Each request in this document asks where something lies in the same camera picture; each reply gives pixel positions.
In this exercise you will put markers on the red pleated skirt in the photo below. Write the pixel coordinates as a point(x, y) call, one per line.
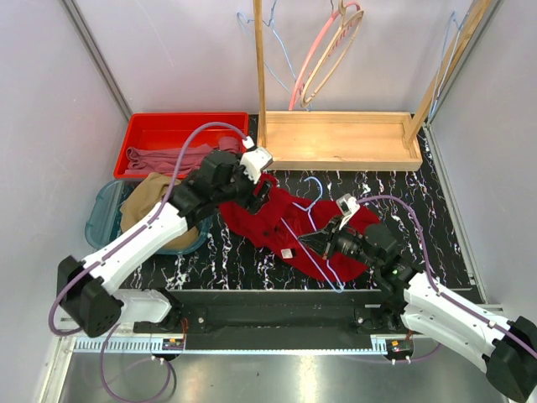
point(278, 224)

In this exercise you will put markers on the red plastic bin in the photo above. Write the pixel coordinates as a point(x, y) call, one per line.
point(156, 131)

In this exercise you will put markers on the tan brown garment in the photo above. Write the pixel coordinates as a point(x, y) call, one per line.
point(142, 200)

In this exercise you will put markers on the blue wire hanger left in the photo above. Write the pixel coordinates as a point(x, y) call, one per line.
point(279, 70)

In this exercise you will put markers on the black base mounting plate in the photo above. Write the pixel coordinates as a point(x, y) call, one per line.
point(284, 321)

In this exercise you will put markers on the left wooden rack post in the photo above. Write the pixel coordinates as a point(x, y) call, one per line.
point(258, 37)

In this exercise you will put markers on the aluminium rail frame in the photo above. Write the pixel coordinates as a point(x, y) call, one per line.
point(152, 343)

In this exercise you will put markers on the black marble pattern mat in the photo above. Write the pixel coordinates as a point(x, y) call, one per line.
point(228, 262)

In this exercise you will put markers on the wooden rack base tray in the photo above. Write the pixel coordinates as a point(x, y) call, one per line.
point(348, 141)

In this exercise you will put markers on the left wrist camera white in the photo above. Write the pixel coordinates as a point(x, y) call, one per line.
point(255, 160)

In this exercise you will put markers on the wooden rack post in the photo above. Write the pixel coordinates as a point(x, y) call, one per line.
point(459, 32)
point(258, 37)

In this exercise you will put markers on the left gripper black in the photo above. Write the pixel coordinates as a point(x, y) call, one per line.
point(251, 201)

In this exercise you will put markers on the beige wooden hanger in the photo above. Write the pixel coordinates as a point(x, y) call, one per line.
point(331, 63)

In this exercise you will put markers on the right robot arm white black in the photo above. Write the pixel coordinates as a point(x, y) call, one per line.
point(504, 350)

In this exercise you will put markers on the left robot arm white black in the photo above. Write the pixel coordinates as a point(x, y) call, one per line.
point(89, 290)

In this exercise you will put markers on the teal transparent plastic tub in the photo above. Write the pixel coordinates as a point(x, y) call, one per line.
point(103, 225)

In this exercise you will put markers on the right wooden rack post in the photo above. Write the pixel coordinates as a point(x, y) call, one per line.
point(459, 32)

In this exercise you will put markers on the pink plastic hanger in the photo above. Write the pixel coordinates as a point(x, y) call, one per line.
point(310, 59)

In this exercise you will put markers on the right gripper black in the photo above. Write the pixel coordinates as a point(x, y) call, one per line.
point(318, 241)

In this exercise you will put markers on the mauve pink garment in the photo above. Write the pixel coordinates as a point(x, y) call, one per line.
point(163, 161)

